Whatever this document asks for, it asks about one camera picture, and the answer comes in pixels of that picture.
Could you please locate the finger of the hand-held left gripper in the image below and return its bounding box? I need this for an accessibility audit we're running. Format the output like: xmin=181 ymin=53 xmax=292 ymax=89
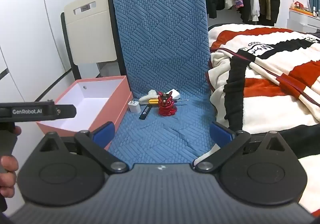
xmin=55 ymin=104 xmax=77 ymax=119

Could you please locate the cream folding chair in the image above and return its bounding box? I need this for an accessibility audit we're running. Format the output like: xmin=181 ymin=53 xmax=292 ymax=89
xmin=61 ymin=0 xmax=128 ymax=82

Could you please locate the red figure toy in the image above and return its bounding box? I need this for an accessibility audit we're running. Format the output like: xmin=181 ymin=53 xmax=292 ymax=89
xmin=158 ymin=91 xmax=177 ymax=117

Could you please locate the white plush toy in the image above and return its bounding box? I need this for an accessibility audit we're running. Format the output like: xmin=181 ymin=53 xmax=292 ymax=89
xmin=139 ymin=90 xmax=160 ymax=103

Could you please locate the person's left hand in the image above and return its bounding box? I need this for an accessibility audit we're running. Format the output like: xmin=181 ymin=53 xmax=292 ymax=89
xmin=0 ymin=156 xmax=19 ymax=198

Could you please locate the yellow handled screwdriver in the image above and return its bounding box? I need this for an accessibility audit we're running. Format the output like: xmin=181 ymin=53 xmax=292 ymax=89
xmin=149 ymin=98 xmax=190 ymax=104

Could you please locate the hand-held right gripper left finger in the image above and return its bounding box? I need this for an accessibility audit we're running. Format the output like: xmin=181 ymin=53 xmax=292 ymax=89
xmin=31 ymin=121 xmax=129 ymax=175

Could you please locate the cream cloth with red trim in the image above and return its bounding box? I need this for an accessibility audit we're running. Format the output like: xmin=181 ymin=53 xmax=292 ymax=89
xmin=197 ymin=24 xmax=320 ymax=217

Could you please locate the white cabinet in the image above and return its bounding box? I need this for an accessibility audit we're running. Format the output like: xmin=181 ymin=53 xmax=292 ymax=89
xmin=286 ymin=7 xmax=320 ymax=33

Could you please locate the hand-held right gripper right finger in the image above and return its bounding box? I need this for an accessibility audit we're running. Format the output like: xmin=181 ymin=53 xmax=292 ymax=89
xmin=192 ymin=121 xmax=291 ymax=173

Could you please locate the pink cardboard box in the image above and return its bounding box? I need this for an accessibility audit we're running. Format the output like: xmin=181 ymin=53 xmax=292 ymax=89
xmin=36 ymin=76 xmax=133 ymax=150

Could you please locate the small white charger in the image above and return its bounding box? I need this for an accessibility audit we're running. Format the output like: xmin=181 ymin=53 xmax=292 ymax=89
xmin=128 ymin=99 xmax=141 ymax=114

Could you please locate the blue textured seat cover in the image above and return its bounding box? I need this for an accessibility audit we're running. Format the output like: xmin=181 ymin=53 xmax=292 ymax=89
xmin=107 ymin=0 xmax=218 ymax=164

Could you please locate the black stick device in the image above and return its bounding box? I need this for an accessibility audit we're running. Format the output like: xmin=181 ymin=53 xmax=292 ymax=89
xmin=139 ymin=105 xmax=152 ymax=121

